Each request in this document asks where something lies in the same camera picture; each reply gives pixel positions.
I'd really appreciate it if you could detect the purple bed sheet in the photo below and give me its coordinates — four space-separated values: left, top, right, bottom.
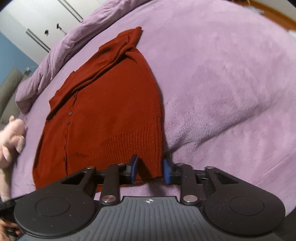
11 1 295 213

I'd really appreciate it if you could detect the grey headboard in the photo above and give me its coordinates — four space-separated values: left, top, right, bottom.
0 68 28 130

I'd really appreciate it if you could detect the pink plush toy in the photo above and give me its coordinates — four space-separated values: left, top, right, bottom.
1 115 26 202

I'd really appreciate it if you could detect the red knitted sweater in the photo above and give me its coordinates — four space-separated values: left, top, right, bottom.
33 27 164 189

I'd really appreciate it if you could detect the white wardrobe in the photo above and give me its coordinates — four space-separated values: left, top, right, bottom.
1 0 105 64

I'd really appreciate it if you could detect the purple rolled duvet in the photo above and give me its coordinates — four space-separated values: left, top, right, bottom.
15 0 147 114

